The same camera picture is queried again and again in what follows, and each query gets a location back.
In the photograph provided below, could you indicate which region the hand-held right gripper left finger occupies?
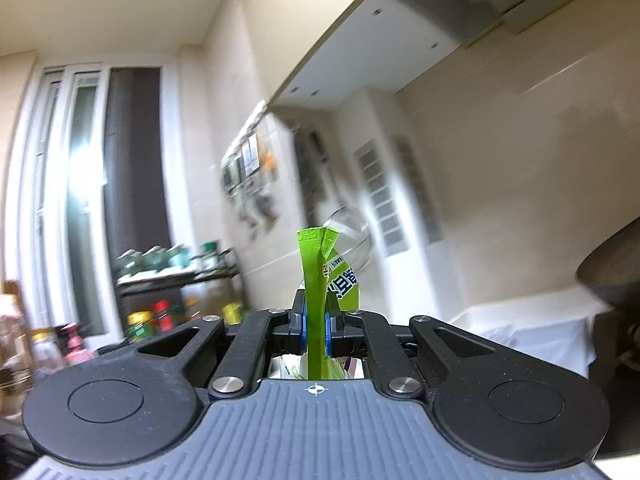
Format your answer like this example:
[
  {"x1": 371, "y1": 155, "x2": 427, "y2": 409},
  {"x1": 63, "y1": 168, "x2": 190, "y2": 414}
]
[{"x1": 130, "y1": 290, "x2": 308, "y2": 400}]

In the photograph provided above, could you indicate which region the green snack packet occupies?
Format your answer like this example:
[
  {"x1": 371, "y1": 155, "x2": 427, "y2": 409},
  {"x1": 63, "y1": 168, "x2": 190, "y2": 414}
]
[{"x1": 295, "y1": 227, "x2": 363, "y2": 381}]

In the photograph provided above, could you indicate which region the pink dish soap bottle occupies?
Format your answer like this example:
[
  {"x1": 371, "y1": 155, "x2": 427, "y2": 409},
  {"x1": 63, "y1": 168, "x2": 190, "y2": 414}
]
[{"x1": 65, "y1": 322, "x2": 96, "y2": 366}]

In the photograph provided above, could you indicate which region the red cap checkered label bottle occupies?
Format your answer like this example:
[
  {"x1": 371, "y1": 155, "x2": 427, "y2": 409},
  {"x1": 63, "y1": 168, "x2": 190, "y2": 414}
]
[{"x1": 152, "y1": 300, "x2": 173, "y2": 333}]

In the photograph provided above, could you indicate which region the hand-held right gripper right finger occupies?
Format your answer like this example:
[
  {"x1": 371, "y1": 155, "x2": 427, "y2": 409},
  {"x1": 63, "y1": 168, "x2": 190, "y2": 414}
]
[{"x1": 322, "y1": 300, "x2": 502, "y2": 398}]

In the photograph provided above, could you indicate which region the white vent grille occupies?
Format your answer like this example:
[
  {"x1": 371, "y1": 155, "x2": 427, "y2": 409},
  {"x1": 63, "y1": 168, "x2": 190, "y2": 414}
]
[{"x1": 352, "y1": 140, "x2": 411, "y2": 261}]

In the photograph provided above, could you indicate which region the yellow cap green bottle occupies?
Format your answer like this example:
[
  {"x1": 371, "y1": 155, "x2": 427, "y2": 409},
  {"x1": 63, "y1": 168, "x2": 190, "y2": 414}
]
[{"x1": 125, "y1": 310, "x2": 156, "y2": 343}]

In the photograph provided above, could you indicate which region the narrow wall vent grille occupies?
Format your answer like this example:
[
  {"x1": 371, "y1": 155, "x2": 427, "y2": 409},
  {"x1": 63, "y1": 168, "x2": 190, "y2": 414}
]
[{"x1": 395, "y1": 135, "x2": 443, "y2": 246}]

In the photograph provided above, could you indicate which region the window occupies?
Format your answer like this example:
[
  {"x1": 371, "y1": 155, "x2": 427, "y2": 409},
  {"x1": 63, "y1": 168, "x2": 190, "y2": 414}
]
[{"x1": 15, "y1": 62, "x2": 166, "y2": 341}]

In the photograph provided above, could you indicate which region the white upper cabinet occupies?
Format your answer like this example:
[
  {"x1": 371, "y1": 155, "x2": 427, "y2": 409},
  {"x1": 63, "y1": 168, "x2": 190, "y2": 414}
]
[{"x1": 270, "y1": 0, "x2": 640, "y2": 111}]

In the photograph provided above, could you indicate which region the white plastic jug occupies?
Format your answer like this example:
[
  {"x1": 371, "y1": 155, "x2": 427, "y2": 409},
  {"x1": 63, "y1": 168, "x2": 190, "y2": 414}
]
[{"x1": 30, "y1": 327, "x2": 66, "y2": 376}]

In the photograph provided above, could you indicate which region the wall poster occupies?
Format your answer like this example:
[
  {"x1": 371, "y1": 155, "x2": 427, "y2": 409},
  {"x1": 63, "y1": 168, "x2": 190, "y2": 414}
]
[{"x1": 220, "y1": 105, "x2": 281, "y2": 231}]

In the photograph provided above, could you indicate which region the black metal spice rack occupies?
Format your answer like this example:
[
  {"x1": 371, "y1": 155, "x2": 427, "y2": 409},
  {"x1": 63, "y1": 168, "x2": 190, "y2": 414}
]
[{"x1": 115, "y1": 247, "x2": 246, "y2": 331}]

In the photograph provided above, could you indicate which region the dark metal pan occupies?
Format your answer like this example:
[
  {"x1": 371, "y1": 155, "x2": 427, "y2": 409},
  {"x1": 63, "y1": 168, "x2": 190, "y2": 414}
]
[{"x1": 575, "y1": 220, "x2": 640, "y2": 311}]

